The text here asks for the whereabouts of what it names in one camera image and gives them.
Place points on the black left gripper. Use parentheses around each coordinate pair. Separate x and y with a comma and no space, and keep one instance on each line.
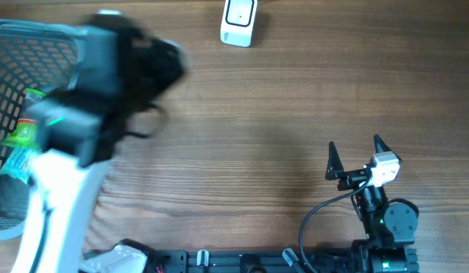
(167,58)

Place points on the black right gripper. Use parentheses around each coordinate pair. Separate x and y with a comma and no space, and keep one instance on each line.
(335,171)

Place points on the green candy bag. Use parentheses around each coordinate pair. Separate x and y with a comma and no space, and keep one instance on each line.
(24,136)

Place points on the teal tissue pack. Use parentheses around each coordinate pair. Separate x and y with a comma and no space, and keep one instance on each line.
(17,165)

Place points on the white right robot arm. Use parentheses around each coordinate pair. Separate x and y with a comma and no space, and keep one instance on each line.
(389,224)

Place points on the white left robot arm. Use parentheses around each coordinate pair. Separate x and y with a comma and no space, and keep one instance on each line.
(79,127)

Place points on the white barcode scanner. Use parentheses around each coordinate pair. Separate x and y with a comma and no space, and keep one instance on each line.
(237,22)

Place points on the grey plastic basket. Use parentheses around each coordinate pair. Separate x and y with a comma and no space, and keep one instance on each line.
(32,55)

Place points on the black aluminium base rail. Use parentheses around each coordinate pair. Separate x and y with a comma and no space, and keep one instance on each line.
(130,256)

